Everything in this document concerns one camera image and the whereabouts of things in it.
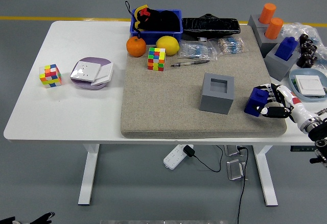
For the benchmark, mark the purple plate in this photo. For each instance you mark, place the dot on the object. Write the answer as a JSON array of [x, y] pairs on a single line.
[[92, 60]]

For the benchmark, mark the white usb plug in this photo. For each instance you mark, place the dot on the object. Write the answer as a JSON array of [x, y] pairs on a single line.
[[202, 39]]

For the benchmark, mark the grey cube holder round slot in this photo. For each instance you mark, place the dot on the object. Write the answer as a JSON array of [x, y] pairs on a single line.
[[265, 44], [253, 22]]

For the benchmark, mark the white power strip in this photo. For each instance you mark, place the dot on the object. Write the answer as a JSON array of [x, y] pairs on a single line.
[[173, 159]]

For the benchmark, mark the light blue plate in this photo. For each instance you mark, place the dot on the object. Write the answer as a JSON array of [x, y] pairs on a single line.
[[310, 72]]

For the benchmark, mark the orange fruit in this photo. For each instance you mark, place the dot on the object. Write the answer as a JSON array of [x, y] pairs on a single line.
[[136, 46]]

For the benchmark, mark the grey-brown mat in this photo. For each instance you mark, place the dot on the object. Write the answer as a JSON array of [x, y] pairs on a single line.
[[163, 101]]

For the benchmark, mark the black cloth pouch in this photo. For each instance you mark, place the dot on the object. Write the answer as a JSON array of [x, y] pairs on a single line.
[[164, 21]]

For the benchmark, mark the grey cube holder square slot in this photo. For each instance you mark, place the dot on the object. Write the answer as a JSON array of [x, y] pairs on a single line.
[[215, 102], [277, 67]]

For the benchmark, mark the orange cylinder seal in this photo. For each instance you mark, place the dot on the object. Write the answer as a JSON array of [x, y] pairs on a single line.
[[267, 13], [273, 28]]

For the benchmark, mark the clear bag of resistors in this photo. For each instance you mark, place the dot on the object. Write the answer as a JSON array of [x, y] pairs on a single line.
[[195, 50], [230, 46]]

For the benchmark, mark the metal clear bracket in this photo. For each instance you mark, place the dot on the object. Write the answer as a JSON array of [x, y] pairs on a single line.
[[235, 170], [232, 150]]

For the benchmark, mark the yellow lemon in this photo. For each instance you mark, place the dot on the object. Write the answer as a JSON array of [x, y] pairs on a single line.
[[167, 45]]

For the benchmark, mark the blue plastic bin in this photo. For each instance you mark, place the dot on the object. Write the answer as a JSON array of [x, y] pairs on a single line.
[[153, 35]]

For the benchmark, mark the white wall socket panel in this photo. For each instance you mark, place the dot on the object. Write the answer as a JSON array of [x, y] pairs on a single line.
[[84, 71]]

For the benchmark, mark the yellow black toy red bow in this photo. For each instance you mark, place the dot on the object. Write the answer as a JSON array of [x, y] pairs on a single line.
[[139, 12]]

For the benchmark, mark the white table leg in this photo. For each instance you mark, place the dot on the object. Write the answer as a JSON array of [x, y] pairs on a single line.
[[267, 178], [88, 175]]

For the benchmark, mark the crumpled clear plastic bag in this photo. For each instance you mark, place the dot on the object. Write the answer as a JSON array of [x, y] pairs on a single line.
[[293, 31]]

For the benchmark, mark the rubik's cube white edges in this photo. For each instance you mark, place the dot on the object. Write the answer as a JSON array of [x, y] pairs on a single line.
[[50, 76], [156, 59]]

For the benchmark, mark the blue square seal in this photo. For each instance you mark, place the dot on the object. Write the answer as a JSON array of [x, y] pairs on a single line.
[[253, 104], [286, 48]]

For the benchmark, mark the grey ballpoint pen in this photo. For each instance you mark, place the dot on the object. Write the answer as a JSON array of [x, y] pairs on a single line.
[[194, 62]]

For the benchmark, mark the table height control panel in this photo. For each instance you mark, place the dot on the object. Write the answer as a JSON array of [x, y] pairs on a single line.
[[301, 148]]

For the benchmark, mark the black power adapter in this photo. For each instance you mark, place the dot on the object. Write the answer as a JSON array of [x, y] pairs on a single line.
[[189, 150]]

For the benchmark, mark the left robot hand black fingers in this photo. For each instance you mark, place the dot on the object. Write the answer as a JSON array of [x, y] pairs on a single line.
[[42, 218]]

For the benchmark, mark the black knob white dots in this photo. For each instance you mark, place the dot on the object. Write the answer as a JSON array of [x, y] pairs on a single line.
[[305, 47], [313, 49], [301, 62], [311, 62], [309, 43], [303, 38], [307, 55]]

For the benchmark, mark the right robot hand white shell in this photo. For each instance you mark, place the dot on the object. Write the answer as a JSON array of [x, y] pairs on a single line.
[[296, 106]]

